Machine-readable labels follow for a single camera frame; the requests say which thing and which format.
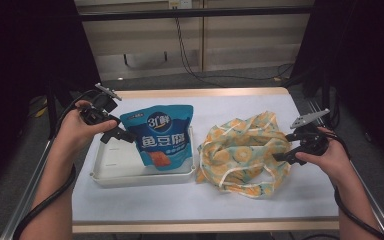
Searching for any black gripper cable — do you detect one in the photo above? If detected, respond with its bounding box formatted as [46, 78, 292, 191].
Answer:
[12, 89, 108, 240]
[313, 128, 384, 240]

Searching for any metal floor rail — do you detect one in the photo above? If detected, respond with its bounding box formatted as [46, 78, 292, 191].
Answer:
[308, 99, 384, 240]
[0, 133, 56, 240]

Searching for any white plastic tray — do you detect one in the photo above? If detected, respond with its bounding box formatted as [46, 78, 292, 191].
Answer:
[89, 124, 197, 188]

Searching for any black metal stand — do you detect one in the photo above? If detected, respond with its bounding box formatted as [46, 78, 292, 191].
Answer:
[44, 79, 81, 139]

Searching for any person's left hand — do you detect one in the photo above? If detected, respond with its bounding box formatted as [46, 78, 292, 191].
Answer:
[53, 99, 118, 159]

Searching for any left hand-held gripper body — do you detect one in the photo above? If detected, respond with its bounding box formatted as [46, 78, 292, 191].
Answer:
[79, 83, 123, 126]

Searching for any blue snack pouch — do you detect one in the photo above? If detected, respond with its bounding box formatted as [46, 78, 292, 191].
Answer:
[119, 104, 195, 172]

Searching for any black hanging wall cable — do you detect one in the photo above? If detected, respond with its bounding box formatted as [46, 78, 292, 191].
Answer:
[174, 16, 296, 88]

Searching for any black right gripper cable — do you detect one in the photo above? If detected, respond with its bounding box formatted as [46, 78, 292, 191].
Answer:
[313, 128, 384, 240]

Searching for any black curtain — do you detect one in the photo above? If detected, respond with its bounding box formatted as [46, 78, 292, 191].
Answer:
[0, 0, 103, 198]
[289, 0, 384, 174]

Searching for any white wall socket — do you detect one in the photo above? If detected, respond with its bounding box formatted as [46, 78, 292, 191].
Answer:
[168, 0, 193, 10]

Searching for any wooden table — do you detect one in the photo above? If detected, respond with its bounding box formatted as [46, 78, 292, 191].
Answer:
[71, 87, 341, 234]

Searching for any person's right hand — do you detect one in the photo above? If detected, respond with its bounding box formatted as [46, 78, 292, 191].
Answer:
[294, 126, 351, 186]

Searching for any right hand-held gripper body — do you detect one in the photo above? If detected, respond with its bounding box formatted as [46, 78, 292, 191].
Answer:
[289, 108, 331, 157]

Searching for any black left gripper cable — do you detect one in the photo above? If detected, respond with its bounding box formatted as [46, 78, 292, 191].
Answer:
[12, 89, 108, 240]

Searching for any lemon print fabric bag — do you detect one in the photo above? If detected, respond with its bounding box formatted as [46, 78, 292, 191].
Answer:
[195, 110, 293, 198]

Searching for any black horizontal bar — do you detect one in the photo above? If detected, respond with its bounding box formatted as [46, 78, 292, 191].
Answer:
[76, 5, 316, 23]

